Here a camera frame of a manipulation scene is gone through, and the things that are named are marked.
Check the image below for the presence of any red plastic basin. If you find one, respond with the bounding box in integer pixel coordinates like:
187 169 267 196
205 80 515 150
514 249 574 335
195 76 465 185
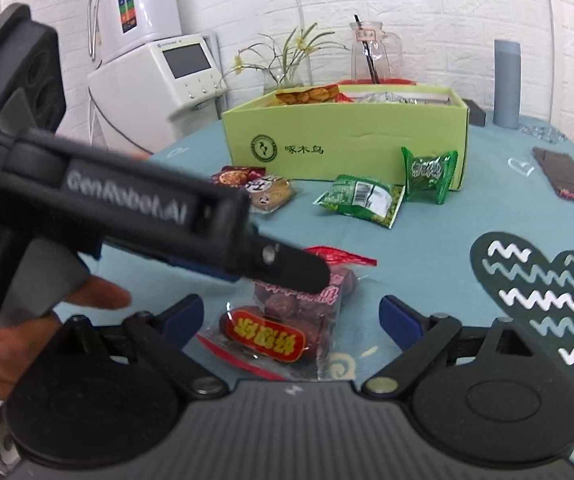
337 78 420 87

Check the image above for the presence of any red date packet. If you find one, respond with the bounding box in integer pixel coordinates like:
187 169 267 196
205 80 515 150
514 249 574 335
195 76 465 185
197 245 378 381

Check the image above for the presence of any brown cookie snack packet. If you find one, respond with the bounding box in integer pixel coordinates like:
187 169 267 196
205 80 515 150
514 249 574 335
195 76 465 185
211 165 298 215

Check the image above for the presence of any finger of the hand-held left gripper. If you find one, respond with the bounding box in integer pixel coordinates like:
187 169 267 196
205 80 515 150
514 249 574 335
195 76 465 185
94 240 242 283
239 230 331 293

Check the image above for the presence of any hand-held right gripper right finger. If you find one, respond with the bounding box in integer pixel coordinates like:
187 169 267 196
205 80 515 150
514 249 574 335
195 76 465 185
361 296 548 401

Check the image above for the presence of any patterned coaster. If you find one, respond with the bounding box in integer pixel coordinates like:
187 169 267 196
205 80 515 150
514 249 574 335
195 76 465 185
519 122 570 143

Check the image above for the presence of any white water purifier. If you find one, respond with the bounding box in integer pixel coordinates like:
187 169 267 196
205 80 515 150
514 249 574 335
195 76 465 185
87 0 182 63

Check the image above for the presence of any silver snack packet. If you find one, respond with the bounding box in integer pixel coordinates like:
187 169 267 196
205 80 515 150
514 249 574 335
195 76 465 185
359 91 450 107

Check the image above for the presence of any black straw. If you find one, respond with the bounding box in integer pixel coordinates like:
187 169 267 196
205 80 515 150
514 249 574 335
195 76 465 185
353 14 380 83

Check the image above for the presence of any glass pitcher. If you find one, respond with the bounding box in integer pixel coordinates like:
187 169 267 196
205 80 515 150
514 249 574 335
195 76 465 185
349 20 405 83

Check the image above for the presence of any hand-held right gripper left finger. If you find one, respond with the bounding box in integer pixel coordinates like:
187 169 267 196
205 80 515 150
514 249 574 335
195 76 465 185
57 294 228 401

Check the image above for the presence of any glass vase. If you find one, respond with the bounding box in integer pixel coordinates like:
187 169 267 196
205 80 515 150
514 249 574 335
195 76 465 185
263 62 304 93

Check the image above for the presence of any green cardboard box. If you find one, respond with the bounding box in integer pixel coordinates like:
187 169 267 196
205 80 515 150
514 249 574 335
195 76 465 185
222 84 470 192

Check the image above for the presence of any yellow flower plant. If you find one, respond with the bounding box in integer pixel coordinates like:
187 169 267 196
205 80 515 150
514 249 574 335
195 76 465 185
222 22 348 88

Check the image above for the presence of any dark phone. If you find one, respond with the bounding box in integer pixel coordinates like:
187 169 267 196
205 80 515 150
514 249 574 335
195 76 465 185
532 146 574 207

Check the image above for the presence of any white wall conduit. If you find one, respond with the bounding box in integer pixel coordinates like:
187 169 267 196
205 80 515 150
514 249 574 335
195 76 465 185
542 0 562 121

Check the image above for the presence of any white machine with screen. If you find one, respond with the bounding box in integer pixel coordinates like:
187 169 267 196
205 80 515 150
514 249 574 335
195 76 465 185
87 32 230 156

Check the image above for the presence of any green snack packet white label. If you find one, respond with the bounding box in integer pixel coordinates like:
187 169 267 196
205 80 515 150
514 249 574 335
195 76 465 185
314 174 406 231

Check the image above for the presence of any orange snack packet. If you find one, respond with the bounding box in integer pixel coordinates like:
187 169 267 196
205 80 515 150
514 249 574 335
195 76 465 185
275 85 342 106

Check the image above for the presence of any grey-blue bottle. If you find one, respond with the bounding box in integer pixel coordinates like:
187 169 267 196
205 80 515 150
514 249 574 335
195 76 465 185
493 39 522 129

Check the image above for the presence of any dark green heart mat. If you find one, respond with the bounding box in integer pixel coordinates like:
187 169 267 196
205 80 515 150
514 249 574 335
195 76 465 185
469 231 574 418

